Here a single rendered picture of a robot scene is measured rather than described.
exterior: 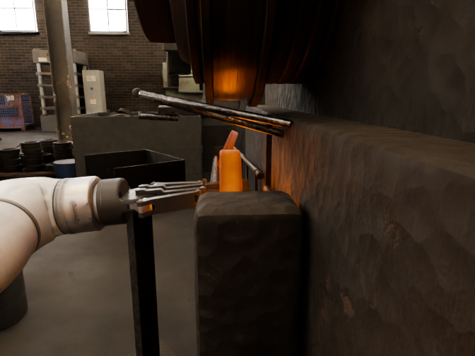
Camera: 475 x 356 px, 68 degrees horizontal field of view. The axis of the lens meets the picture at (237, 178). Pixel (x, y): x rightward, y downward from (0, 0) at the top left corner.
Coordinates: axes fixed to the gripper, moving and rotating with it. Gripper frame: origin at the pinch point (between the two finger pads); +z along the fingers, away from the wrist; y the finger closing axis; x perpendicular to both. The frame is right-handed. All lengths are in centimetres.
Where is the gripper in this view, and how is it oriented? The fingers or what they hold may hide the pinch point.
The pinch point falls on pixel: (227, 190)
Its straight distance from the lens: 58.3
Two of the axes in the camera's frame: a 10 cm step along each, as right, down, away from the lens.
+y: 0.6, 2.2, -9.7
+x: -0.9, -9.7, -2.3
